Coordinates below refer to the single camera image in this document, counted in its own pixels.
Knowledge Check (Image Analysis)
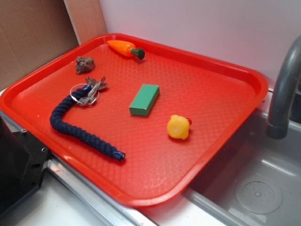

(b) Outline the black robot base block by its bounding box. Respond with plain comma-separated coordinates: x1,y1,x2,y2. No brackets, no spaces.
0,119,50,216

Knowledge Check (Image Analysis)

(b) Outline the green rectangular block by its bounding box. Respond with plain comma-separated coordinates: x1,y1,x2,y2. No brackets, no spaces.
129,84,160,117

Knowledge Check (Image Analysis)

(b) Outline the yellow rubber duck toy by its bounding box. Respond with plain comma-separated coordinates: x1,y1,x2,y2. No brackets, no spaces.
166,115,192,140

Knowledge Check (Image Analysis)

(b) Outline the silver key bunch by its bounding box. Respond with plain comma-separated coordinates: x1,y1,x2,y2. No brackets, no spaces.
70,76,108,106

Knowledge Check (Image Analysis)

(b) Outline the red plastic tray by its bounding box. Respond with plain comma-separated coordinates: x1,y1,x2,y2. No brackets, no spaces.
0,34,268,207

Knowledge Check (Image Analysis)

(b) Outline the orange toy carrot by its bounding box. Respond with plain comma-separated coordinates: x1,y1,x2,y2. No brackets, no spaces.
106,40,145,60

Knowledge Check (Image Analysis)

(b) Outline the grey brown rock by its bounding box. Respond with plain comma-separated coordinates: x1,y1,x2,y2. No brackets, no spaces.
75,56,95,74

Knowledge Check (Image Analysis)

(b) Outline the grey toy sink basin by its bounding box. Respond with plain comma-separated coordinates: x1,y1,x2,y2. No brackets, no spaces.
184,110,301,226

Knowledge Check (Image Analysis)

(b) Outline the grey toy faucet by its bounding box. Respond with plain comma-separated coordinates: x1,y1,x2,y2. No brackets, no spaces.
266,37,301,139

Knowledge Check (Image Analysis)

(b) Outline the brown cardboard panel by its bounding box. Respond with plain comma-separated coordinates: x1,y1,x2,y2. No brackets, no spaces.
0,0,107,90

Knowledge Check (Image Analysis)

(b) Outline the navy braided rope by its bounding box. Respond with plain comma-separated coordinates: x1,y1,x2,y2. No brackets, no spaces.
49,85,126,163

